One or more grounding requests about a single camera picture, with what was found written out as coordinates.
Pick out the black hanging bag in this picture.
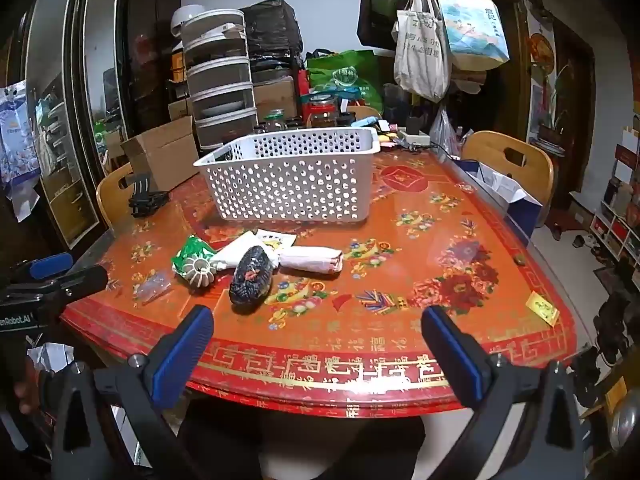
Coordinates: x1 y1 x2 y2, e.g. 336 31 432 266
357 0 401 51

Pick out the green foil packet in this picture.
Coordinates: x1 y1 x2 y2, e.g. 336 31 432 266
171 235 217 278

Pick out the white plastic bag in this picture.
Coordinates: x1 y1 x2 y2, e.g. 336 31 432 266
210 239 262 274

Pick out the person's left hand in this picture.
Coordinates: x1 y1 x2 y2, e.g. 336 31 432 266
12 360 51 413

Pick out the blue white printed bag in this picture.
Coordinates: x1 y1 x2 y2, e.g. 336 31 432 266
0 81 42 197

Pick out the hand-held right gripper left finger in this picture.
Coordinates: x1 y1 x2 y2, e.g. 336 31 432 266
50 304 216 480

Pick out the white ridged round sponge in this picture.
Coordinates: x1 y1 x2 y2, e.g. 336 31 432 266
186 255 217 290

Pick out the white packet with yellow print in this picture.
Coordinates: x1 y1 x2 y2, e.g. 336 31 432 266
256 229 297 256

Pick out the wooden chair with handle hole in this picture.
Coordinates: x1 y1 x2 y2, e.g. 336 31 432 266
461 131 555 211

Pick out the blue and white paper bag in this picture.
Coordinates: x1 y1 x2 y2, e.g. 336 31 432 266
452 157 544 247

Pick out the white perforated plastic basket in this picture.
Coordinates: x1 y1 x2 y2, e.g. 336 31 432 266
193 127 380 223

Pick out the dark wooden mirrored wardrobe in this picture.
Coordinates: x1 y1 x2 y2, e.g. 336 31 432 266
0 0 187 253

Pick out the black plastic covered bundle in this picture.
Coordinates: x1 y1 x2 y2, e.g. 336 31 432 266
240 0 304 59

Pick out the person's dark clothing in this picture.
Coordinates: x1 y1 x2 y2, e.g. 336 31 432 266
177 395 426 480

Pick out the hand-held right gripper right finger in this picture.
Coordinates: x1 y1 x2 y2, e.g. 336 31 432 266
421 305 587 480

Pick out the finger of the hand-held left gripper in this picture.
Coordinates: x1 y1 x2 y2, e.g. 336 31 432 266
0 254 75 287
0 265 109 307

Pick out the red lid glass jar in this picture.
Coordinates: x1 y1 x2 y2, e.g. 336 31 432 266
307 96 342 129

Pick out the white plastic drawer tower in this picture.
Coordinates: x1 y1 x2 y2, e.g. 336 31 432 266
180 8 258 153

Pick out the brown cardboard box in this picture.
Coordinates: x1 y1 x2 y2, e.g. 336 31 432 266
252 77 299 121

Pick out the open cardboard box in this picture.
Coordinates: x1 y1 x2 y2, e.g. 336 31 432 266
120 116 201 193

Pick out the green shopping bag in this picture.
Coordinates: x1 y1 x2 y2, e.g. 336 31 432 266
306 50 384 116

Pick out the beige canvas tote bag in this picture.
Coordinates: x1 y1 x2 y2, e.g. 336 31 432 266
393 0 453 104

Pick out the red round wall ornament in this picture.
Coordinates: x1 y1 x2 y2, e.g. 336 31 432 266
530 32 557 69

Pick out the potted plant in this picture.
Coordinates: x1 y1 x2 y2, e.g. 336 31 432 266
537 65 572 147

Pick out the small clear plastic bag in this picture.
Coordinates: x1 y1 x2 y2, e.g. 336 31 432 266
134 269 173 305

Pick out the blue printed tote bag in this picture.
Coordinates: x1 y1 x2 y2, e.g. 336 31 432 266
437 0 511 71

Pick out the clear hanging plastic bag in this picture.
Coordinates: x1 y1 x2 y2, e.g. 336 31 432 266
430 104 461 159

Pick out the small yellow orange packet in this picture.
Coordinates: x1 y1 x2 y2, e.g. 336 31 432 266
525 291 561 327

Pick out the white bowl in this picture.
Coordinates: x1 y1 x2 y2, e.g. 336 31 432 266
171 4 207 39

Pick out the shelf with boxes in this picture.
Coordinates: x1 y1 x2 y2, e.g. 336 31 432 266
590 125 640 267

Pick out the black plastic holder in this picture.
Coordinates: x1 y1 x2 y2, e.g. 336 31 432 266
128 173 171 218

